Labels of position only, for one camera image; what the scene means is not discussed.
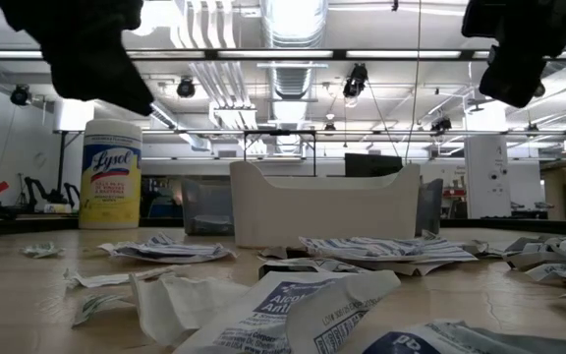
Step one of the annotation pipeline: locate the black table frame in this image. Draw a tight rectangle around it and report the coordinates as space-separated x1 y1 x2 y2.
0 214 566 237

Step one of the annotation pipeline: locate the white pillar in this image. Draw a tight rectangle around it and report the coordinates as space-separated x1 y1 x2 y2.
463 135 511 219

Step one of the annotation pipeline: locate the black hanging camera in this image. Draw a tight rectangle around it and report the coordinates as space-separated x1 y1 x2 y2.
341 62 369 108

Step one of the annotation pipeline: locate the thin white crumpled packet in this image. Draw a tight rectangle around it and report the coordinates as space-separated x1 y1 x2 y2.
63 264 192 290

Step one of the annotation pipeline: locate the blue striped bandage packet pile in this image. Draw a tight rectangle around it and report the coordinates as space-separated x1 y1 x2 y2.
298 235 415 263

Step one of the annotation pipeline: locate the black monitor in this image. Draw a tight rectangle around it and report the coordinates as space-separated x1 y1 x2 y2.
344 152 405 179

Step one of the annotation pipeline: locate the Lysol wipes canister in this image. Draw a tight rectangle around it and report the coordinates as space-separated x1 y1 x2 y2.
78 119 143 231

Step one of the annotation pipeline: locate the plain white packet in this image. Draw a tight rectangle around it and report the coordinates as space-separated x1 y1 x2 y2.
356 259 444 277

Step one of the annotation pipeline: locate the white lot number packet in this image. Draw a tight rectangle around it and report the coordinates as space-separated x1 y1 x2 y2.
286 268 402 354

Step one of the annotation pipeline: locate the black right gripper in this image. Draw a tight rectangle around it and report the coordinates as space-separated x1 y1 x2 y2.
462 0 566 58

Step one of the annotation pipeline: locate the grey translucent plastic bin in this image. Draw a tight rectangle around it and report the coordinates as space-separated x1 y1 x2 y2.
180 176 235 236
413 177 445 237

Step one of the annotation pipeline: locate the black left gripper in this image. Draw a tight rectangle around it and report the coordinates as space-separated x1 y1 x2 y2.
0 0 155 115

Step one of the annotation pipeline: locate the black ceiling camera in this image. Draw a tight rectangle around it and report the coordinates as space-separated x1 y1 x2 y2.
429 116 454 135
10 84 32 107
175 76 198 99

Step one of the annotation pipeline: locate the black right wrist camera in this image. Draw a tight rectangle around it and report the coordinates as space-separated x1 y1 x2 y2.
478 44 545 109

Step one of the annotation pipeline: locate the green striped strip packet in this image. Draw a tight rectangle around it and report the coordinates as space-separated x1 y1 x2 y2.
70 293 135 329
19 241 67 261

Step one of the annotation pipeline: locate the thin hanging cable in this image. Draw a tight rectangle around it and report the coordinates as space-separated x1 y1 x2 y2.
404 0 423 163

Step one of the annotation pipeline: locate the silver ventilation duct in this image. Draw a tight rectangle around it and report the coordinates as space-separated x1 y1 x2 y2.
260 0 329 158

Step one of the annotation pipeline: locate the white plastic bin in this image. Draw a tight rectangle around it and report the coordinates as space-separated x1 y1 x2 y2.
228 161 422 249

